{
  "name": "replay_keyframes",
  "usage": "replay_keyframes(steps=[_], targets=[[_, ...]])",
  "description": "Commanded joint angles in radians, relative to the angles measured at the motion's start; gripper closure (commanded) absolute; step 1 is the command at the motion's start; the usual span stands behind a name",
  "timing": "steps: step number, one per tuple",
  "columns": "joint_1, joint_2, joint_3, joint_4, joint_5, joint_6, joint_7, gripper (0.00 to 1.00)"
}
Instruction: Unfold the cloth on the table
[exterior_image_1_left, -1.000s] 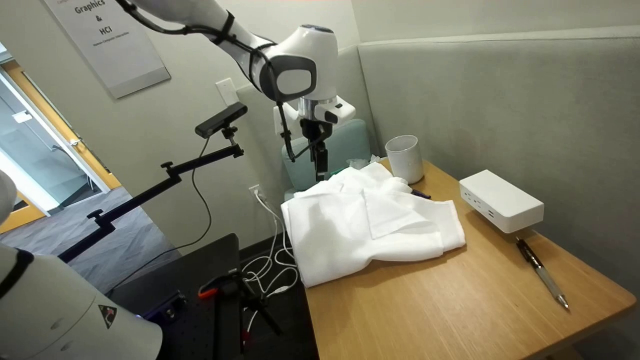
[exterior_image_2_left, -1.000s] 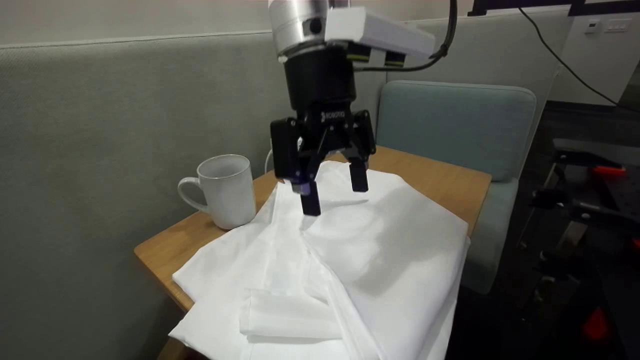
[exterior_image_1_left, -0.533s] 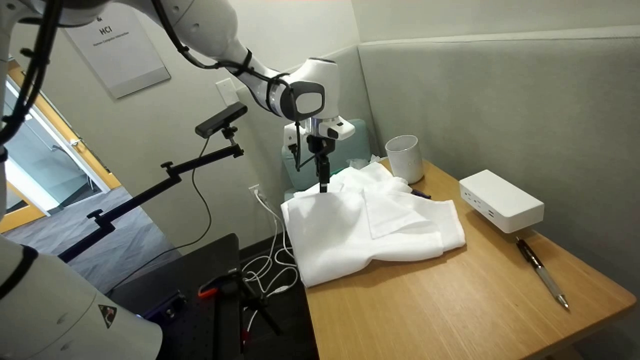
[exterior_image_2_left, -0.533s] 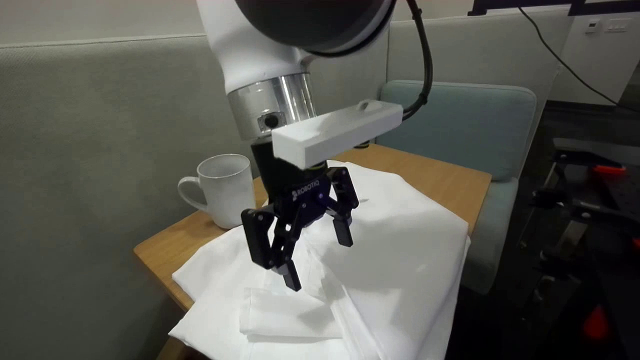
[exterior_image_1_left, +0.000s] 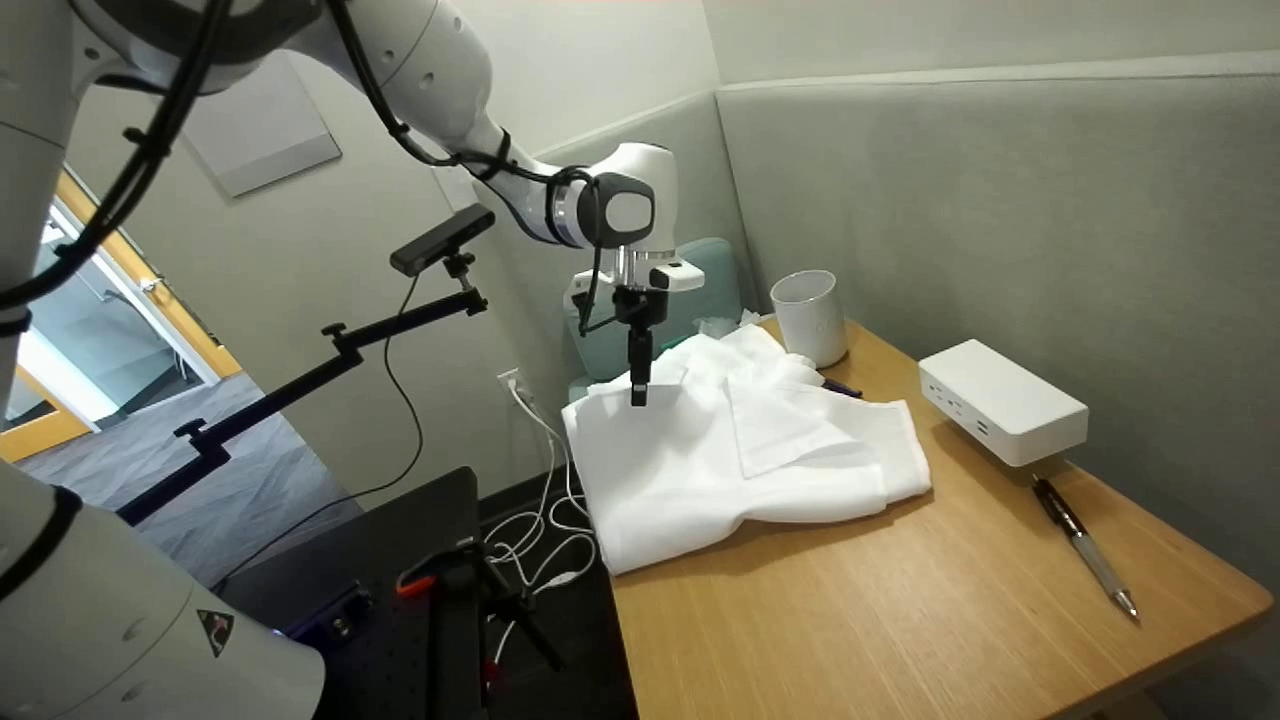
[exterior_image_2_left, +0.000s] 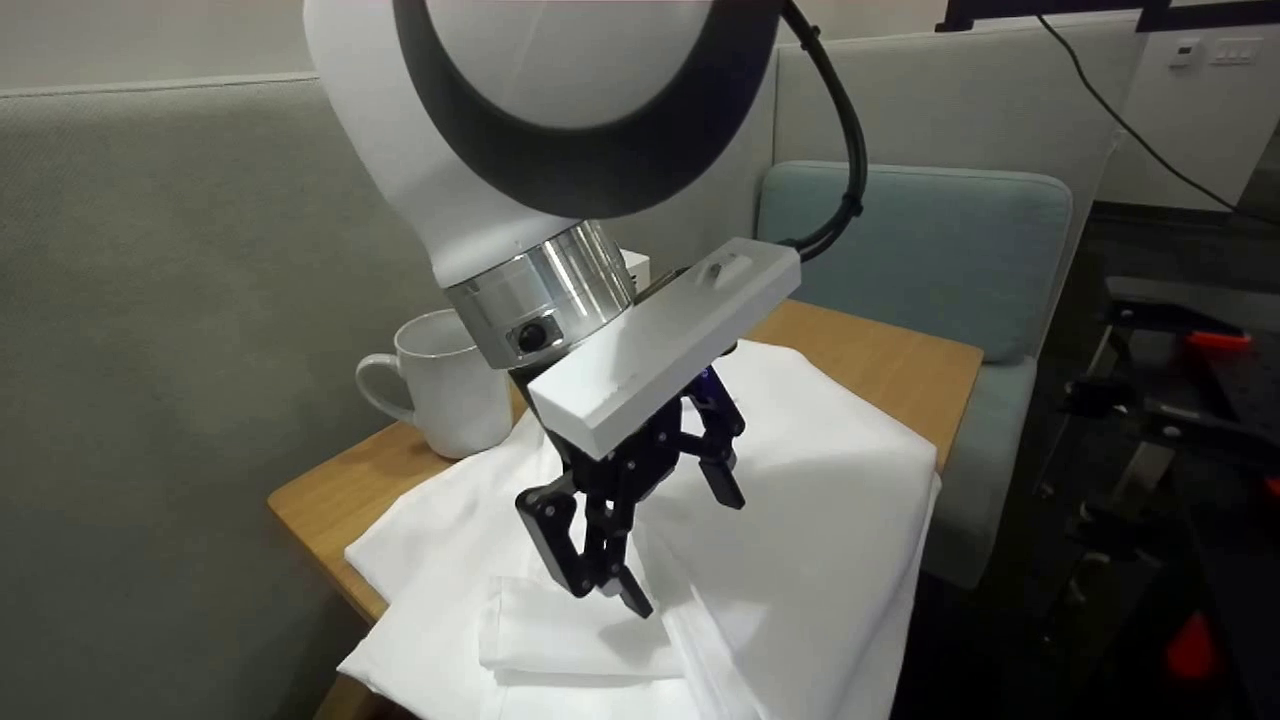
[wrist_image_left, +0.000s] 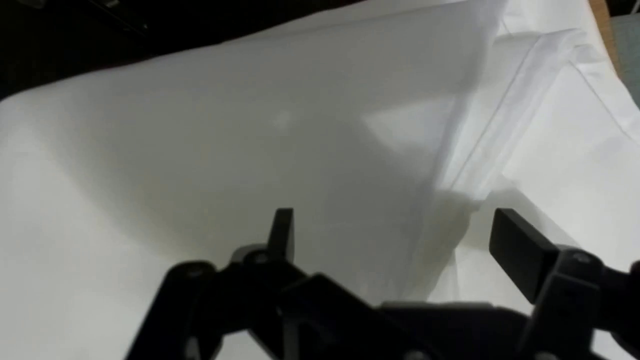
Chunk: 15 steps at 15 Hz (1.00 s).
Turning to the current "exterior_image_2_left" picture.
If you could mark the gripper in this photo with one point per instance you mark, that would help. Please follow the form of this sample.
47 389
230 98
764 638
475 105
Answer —
625 465

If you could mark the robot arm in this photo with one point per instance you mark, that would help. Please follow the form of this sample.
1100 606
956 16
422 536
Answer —
400 150

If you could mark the large white cloth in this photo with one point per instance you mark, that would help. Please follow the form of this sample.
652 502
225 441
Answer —
820 520

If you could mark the small folded white cloth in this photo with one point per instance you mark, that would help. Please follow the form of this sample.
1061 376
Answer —
560 635

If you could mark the white mug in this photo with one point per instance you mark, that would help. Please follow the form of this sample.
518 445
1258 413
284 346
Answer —
455 400

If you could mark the light blue upholstered chair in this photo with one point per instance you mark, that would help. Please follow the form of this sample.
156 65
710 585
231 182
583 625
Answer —
930 250

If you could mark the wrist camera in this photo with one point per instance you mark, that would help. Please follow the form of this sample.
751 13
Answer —
660 340

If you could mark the white wall thermostat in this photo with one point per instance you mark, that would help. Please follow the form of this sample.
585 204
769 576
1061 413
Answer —
1184 53

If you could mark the white wall switch plate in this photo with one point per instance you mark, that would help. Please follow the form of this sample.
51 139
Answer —
1236 50

